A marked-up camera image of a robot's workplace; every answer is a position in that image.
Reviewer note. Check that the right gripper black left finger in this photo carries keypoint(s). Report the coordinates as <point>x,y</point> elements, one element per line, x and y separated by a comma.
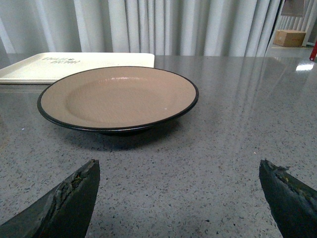
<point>63,212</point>

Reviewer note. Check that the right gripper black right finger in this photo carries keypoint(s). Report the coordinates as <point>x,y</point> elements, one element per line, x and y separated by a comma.
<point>292,203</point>

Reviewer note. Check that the tan plate with black rim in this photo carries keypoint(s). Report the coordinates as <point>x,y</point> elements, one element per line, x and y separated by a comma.
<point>117,100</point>

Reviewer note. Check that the white printed serving tray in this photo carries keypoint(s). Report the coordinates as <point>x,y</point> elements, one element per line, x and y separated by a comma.
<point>47,68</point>

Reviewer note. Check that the red metal stand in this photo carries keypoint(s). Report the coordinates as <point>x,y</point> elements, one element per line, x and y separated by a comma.
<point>313,53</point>

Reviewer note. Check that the brown cardboard box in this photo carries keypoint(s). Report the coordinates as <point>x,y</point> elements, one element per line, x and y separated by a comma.
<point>289,38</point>

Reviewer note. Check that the grey pleated curtain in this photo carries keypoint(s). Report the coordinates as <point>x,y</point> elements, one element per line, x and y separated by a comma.
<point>236,28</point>

